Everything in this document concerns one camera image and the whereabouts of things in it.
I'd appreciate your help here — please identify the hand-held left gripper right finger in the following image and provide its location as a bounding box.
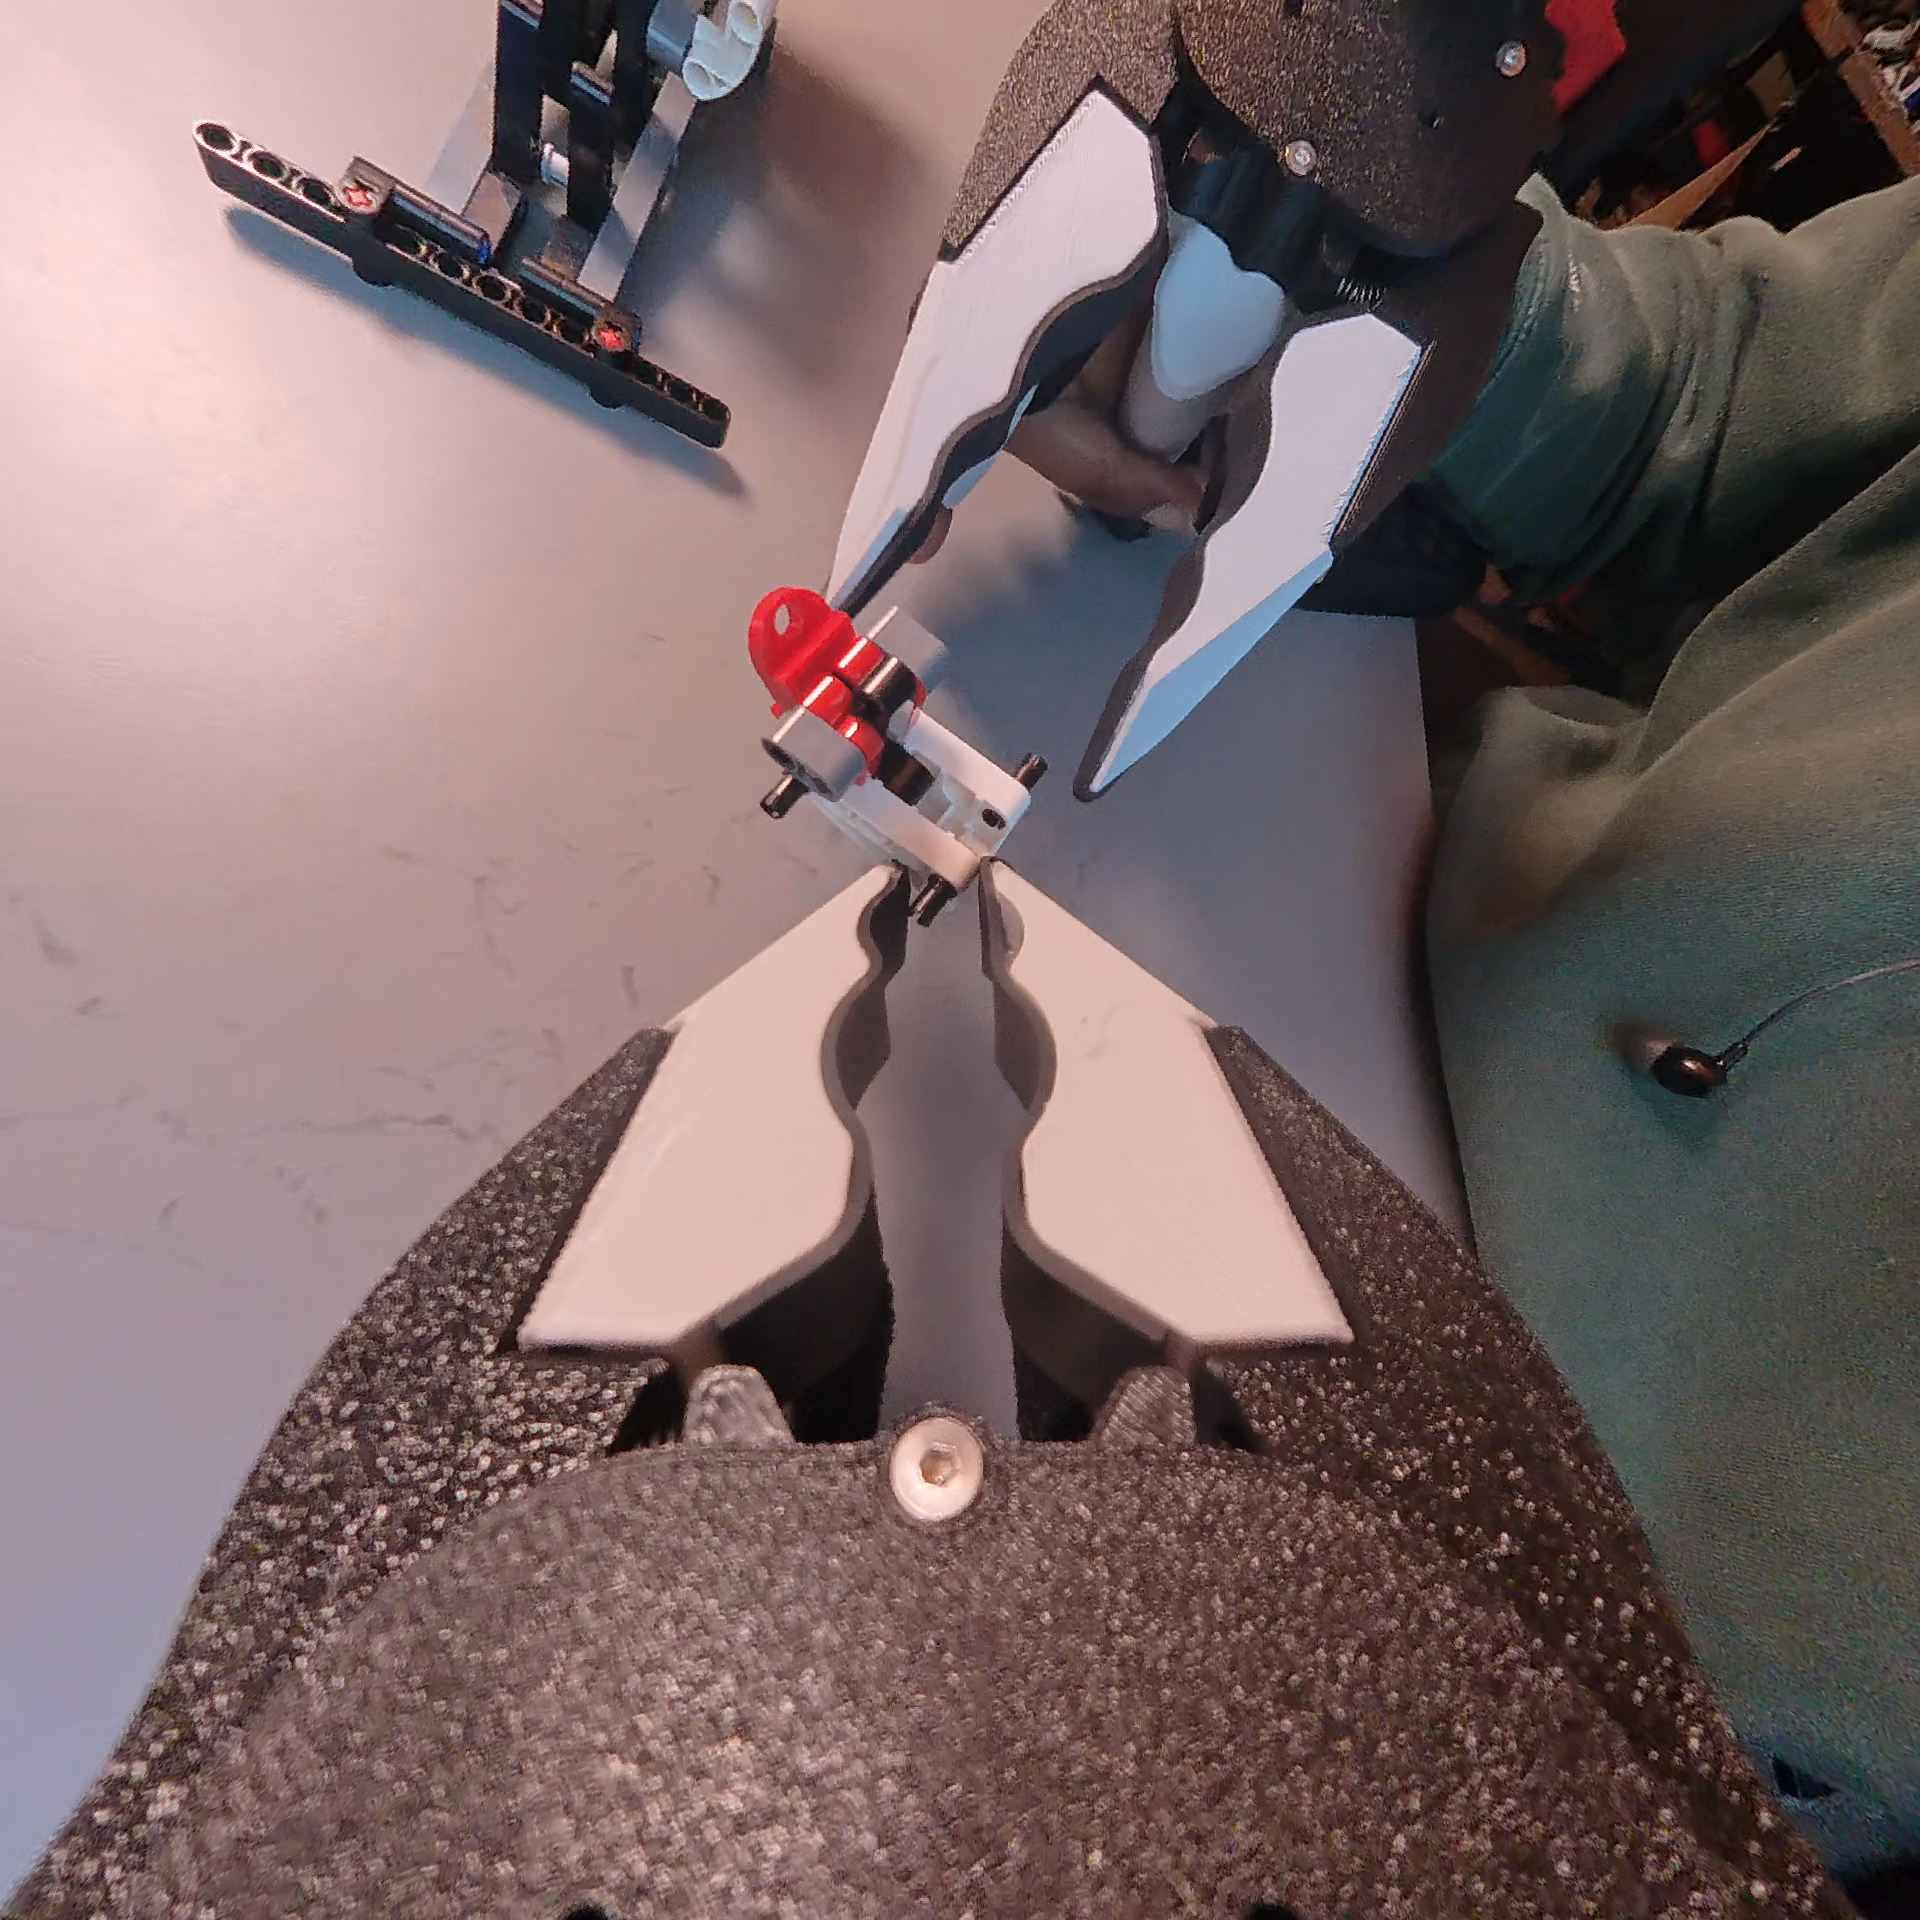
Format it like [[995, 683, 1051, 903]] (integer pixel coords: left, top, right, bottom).
[[978, 870, 1355, 1387]]

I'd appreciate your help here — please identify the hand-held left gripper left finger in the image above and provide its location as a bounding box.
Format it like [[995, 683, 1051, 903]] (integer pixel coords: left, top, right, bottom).
[[518, 870, 914, 1358]]

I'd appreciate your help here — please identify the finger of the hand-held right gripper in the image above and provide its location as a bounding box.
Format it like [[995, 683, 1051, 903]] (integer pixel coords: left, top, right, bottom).
[[824, 85, 1173, 623], [1075, 302, 1426, 803]]

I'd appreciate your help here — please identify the red toy brick piece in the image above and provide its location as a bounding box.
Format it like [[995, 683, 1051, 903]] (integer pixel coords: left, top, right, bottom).
[[746, 581, 937, 778]]

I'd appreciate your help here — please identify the white toy brick piece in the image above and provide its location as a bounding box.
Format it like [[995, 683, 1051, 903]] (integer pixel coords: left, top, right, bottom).
[[760, 690, 1048, 925]]

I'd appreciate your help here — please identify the person's right forearm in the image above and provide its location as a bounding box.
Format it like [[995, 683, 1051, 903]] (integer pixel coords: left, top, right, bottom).
[[1441, 175, 1920, 601]]

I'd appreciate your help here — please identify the grey desk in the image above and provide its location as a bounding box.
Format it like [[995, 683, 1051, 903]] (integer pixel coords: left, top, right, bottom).
[[0, 0, 1472, 1862]]

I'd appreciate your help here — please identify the person's right hand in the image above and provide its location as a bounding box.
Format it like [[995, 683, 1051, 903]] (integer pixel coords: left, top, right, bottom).
[[1005, 310, 1224, 541]]

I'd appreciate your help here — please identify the black textured pad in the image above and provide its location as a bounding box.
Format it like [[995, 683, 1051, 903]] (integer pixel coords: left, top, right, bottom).
[[1306, 481, 1502, 623]]

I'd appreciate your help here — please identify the toy vehicle chassis build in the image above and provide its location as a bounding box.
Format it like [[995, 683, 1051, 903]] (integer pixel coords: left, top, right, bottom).
[[196, 0, 778, 452]]

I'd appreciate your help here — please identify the green sweatshirt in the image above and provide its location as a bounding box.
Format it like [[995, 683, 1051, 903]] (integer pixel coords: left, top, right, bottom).
[[1426, 181, 1920, 1877]]

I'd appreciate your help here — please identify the black drawstring cord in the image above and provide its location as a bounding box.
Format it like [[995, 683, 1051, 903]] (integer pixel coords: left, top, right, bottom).
[[1621, 956, 1920, 1099]]

